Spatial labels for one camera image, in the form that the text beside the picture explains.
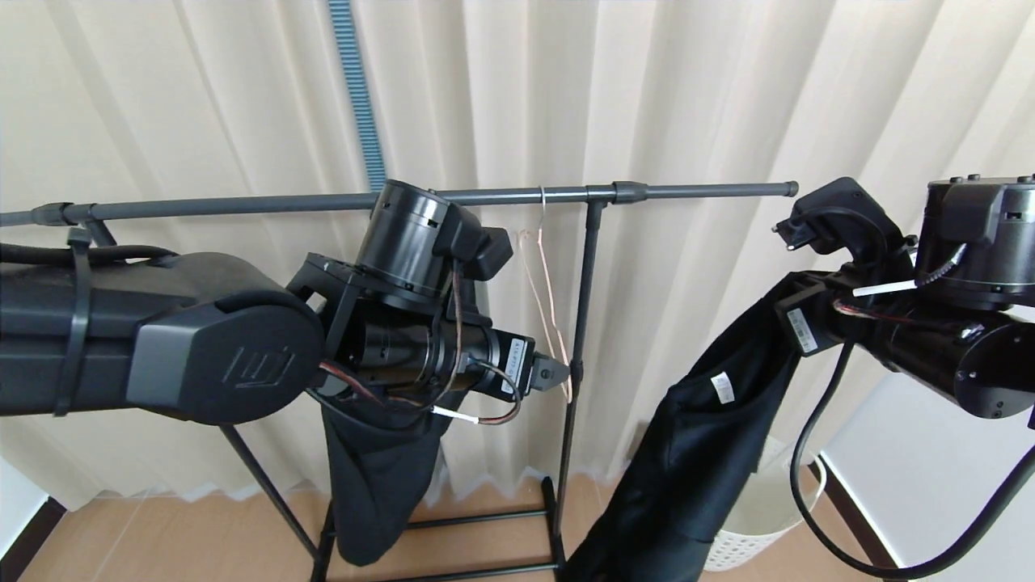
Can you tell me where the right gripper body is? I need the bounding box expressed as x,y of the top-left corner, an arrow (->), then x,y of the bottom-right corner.
775,271 -> 1035,422

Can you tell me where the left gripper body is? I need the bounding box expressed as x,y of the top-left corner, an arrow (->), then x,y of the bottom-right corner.
348,312 -> 537,403

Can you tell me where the pink clothes hanger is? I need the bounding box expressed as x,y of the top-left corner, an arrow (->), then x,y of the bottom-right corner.
517,188 -> 575,405

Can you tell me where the black clothes rack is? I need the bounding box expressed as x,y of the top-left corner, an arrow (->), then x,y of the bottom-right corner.
0,181 -> 800,582

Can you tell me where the white laundry basket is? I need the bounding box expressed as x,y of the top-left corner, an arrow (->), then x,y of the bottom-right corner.
703,436 -> 830,573

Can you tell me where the beige curtain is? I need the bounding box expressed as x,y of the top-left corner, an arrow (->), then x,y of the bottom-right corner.
352,0 -> 1035,498
0,0 -> 381,510

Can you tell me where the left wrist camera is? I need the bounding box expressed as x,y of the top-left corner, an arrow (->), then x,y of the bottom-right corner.
453,206 -> 515,282

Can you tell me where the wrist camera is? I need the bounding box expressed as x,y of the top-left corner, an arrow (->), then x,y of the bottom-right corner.
772,176 -> 919,272
453,206 -> 515,282

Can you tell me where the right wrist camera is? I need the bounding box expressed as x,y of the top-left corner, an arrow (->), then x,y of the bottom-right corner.
772,176 -> 919,272

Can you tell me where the black cable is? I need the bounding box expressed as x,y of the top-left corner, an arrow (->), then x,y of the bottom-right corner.
790,335 -> 1035,581

